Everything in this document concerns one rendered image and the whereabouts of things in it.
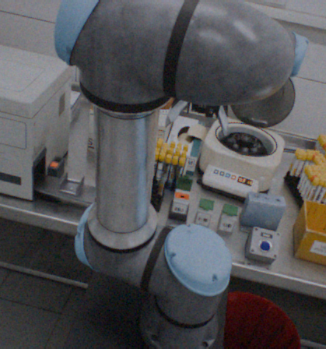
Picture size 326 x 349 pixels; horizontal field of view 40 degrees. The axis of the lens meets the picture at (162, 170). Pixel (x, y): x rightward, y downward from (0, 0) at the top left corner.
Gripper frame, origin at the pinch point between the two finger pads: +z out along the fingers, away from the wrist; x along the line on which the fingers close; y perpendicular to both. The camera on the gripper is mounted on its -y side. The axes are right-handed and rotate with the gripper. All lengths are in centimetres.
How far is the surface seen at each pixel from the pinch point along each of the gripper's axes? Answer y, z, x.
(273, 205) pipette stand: 5.6, 15.9, 24.2
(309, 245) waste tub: 14.6, 19.8, 33.6
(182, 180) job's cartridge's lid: 2.3, 14.8, -0.6
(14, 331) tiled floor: -4, 113, -54
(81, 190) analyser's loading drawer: 5.4, 21.0, -26.9
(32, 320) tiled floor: -11, 113, -48
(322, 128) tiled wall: -44, 19, 50
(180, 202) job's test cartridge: 7.5, 18.3, -0.4
